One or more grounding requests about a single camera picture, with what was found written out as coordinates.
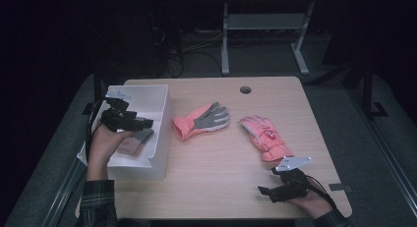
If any person's right hand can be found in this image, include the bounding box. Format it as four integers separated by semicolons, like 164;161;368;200
288;179;333;220

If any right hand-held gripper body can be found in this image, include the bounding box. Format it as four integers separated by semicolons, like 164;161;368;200
270;156;314;201

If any white plastic box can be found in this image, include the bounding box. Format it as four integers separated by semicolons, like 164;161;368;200
76;85;174;181

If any black metal stand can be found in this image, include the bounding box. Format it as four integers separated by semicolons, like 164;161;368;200
362;61;389;120

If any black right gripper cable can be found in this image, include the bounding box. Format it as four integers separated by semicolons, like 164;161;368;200
306;175;338;210

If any bundle of floor cables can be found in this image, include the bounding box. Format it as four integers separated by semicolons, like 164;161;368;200
150;26;224;79

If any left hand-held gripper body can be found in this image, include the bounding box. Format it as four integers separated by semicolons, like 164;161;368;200
99;89;139;133

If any pink ski glove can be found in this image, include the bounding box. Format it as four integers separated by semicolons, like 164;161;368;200
239;115;295;164

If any white metal desk frame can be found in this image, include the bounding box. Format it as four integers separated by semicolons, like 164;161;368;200
220;0;316;77

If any orange glove with grey palm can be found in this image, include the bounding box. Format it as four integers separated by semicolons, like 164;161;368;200
172;101;230;142

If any person's left hand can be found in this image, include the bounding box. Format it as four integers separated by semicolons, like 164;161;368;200
87;125;136;169

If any grey and pink knit glove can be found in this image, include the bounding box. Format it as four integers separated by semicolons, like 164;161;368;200
116;128;155;158

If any grey metal floor rail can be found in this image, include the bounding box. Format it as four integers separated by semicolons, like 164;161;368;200
40;157;89;227
347;87;417;218

